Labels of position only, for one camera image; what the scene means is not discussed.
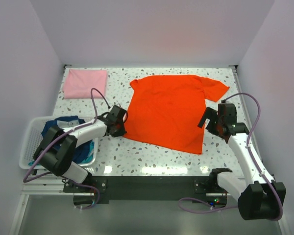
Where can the teal t shirt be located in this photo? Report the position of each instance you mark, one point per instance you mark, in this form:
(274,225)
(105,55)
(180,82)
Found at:
(84,153)

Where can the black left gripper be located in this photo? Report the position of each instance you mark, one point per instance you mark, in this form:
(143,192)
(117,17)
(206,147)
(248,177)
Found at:
(121,132)

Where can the navy blue t shirt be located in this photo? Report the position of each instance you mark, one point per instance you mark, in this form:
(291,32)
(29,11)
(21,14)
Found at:
(62,122)

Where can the white plastic laundry basket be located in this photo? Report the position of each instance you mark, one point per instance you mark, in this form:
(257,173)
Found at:
(33,139)

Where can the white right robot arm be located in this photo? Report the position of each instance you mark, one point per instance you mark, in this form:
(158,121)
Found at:
(259,196)

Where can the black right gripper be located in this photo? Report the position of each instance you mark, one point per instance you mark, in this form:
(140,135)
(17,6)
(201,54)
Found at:
(210,114)

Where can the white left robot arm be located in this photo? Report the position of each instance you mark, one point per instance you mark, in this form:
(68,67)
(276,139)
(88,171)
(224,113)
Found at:
(56,150)

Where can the folded pink t shirt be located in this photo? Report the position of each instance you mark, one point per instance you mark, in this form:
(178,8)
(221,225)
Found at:
(78,83)

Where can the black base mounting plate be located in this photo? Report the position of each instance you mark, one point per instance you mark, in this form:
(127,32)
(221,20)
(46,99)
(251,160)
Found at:
(157,188)

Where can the orange t shirt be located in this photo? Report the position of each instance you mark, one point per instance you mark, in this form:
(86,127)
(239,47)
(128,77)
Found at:
(166,109)

